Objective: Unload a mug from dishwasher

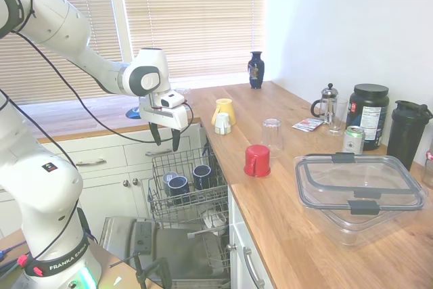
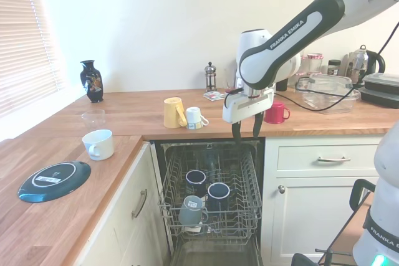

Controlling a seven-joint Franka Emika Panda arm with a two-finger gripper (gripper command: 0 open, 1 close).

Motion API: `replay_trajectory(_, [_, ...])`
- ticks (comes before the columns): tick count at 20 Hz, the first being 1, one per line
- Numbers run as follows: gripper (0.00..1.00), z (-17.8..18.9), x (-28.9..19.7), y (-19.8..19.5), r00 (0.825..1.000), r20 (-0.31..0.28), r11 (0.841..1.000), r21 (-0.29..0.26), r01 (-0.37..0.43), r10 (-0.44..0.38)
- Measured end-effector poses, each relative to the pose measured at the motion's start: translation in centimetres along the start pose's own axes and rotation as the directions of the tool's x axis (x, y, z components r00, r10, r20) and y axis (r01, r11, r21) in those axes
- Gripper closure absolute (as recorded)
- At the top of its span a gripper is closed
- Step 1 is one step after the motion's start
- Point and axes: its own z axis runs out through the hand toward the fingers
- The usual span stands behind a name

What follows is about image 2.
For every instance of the wooden window blind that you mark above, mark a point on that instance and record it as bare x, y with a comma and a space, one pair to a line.
25, 29

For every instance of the open dishwasher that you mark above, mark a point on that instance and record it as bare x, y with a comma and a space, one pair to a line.
187, 253

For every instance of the yellow mug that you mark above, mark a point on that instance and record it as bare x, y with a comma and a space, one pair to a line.
171, 113

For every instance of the white drawer front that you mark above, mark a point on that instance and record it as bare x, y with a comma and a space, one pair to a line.
296, 157

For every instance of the navy mug with white rim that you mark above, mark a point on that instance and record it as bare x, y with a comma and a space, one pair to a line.
218, 191
195, 177

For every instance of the black shaker bottle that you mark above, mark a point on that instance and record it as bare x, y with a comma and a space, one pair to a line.
282, 84

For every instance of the clear drinking glass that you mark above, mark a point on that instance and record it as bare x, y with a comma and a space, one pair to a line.
93, 119

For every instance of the glass French press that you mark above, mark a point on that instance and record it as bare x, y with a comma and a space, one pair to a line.
210, 79

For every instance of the silver cabinet knob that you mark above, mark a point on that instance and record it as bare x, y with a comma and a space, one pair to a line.
281, 189

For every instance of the glass jar with checked lid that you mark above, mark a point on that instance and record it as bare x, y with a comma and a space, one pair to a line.
314, 63

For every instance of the clear plastic lidded container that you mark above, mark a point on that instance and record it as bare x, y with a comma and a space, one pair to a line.
327, 104

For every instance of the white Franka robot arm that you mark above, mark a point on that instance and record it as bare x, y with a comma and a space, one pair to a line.
280, 57

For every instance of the black metal stand frame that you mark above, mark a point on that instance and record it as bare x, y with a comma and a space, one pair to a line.
358, 191

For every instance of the dark blue plate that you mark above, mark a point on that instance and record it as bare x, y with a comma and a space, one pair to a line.
53, 185

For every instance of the red mug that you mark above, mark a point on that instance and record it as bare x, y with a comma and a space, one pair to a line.
274, 113

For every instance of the small white patterned mug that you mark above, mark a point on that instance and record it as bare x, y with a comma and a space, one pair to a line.
193, 115

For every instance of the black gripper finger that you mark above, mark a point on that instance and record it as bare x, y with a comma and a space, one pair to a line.
257, 124
236, 132

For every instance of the black food container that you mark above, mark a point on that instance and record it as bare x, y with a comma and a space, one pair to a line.
381, 80
378, 97

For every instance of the wide white cup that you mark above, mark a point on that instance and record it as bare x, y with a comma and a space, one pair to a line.
103, 146

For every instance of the dark lidded jar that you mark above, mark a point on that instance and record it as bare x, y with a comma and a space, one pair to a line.
334, 67

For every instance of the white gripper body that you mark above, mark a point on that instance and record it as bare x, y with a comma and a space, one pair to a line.
246, 107

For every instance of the grey mug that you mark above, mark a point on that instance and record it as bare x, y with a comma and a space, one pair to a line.
188, 214

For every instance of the red white sachet packet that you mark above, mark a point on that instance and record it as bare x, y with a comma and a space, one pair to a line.
215, 93

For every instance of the dark blue painted vase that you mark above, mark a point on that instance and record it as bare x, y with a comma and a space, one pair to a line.
92, 82

